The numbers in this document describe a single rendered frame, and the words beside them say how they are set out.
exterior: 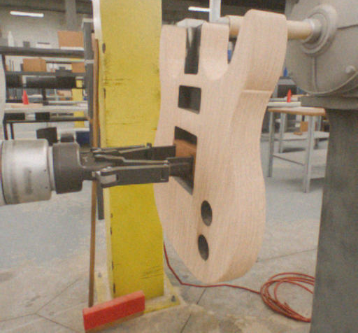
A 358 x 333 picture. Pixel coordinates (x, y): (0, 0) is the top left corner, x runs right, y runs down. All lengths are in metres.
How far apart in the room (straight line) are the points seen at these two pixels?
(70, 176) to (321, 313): 0.85
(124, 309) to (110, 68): 1.15
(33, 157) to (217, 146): 0.24
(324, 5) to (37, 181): 0.61
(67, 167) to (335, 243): 0.74
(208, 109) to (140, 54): 1.03
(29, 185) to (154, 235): 1.23
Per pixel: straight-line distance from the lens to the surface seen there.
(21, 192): 0.44
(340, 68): 0.68
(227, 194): 0.39
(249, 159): 0.39
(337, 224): 0.92
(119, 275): 1.69
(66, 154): 0.44
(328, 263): 0.99
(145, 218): 1.57
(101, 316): 1.66
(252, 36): 0.36
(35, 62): 4.57
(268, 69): 0.37
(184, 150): 0.50
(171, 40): 0.62
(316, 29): 0.69
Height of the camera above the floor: 1.13
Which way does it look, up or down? 12 degrees down
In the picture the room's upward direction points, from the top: straight up
